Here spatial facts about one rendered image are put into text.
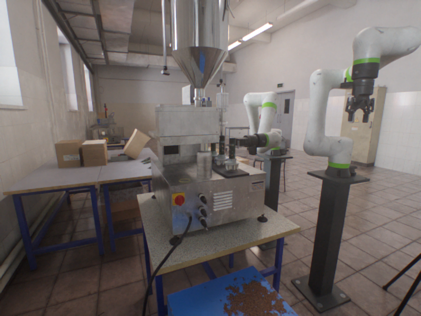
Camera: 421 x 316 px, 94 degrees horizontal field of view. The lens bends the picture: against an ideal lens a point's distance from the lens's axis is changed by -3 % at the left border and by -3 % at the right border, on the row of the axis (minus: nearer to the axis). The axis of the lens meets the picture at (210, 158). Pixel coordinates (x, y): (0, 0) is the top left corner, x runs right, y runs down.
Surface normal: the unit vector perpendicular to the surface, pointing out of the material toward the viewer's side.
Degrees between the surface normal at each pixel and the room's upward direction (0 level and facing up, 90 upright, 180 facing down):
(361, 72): 90
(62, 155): 90
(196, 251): 0
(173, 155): 90
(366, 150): 90
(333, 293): 0
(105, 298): 0
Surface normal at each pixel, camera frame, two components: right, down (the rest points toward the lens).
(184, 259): 0.00, -0.98
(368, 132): -0.91, 0.09
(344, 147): -0.16, 0.19
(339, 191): 0.33, 0.20
